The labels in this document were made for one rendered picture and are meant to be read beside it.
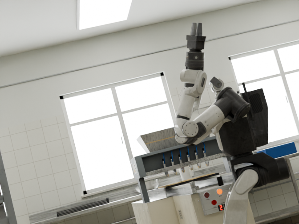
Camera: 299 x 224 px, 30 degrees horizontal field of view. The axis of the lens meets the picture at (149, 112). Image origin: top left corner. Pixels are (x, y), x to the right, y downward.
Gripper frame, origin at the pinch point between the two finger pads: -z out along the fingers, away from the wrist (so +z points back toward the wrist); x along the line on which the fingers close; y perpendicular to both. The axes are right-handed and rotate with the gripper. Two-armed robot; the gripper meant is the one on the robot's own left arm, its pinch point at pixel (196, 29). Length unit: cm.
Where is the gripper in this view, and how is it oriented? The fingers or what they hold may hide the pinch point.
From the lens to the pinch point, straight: 270.8
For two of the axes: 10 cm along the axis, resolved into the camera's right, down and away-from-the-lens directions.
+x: -4.8, -1.6, 8.6
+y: 8.8, -0.4, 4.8
